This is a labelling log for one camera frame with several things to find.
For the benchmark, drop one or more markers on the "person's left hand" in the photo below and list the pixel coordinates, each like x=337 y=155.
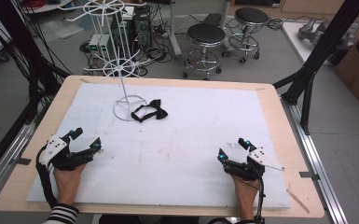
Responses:
x=67 y=184

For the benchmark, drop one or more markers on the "white foam mat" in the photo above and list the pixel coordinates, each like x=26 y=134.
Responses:
x=174 y=161

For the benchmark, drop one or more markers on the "black round stool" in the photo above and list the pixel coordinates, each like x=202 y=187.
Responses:
x=251 y=16
x=205 y=34

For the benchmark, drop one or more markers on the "person's right hand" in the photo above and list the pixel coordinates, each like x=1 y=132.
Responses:
x=246 y=193

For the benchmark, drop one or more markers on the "white electronic box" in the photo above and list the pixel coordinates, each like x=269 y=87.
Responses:
x=99 y=43

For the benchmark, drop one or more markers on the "thin wooden stick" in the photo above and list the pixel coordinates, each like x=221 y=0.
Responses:
x=298 y=201

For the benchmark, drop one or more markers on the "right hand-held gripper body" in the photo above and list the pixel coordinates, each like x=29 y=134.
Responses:
x=259 y=157

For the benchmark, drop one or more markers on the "aluminium rail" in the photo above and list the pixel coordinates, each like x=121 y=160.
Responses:
x=315 y=161
x=7 y=158

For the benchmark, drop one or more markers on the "grey tape piece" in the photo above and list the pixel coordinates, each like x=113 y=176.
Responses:
x=23 y=161
x=309 y=175

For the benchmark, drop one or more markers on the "white table leg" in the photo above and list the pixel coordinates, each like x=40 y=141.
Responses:
x=174 y=29

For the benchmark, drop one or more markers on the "black computer tower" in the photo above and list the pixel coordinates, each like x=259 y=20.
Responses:
x=141 y=29

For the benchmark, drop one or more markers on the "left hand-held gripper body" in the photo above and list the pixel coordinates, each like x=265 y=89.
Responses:
x=55 y=148

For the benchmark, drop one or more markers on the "black bow tie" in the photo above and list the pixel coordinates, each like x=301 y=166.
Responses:
x=158 y=109

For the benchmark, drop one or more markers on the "black metal frame stand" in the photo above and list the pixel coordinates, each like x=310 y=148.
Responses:
x=21 y=46
x=321 y=49

